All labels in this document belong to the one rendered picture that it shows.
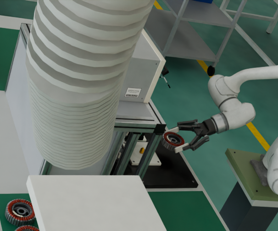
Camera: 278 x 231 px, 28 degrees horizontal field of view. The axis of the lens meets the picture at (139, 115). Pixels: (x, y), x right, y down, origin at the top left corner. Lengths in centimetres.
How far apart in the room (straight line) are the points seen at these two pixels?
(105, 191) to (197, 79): 362
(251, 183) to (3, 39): 150
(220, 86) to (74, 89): 191
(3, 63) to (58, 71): 211
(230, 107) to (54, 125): 177
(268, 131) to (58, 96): 412
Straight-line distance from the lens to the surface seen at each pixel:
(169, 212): 239
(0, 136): 245
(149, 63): 216
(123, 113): 215
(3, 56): 300
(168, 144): 258
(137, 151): 257
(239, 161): 284
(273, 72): 260
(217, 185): 399
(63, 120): 94
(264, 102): 535
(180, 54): 505
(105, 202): 160
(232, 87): 271
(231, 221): 300
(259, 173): 282
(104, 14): 76
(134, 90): 221
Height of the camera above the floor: 225
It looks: 32 degrees down
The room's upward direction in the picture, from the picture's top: 23 degrees clockwise
